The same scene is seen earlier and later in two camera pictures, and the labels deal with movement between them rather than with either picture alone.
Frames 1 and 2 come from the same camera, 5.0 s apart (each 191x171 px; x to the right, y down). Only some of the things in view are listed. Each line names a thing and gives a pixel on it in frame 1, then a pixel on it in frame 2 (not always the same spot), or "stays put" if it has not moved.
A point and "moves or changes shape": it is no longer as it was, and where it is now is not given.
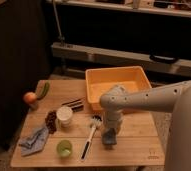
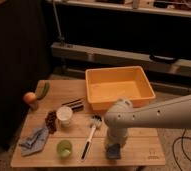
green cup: x=64 y=148 stays put
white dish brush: x=95 y=123 stays put
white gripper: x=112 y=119 → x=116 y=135
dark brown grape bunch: x=50 y=119 stays put
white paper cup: x=64 y=114 stays put
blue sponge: x=109 y=137 moves or changes shape
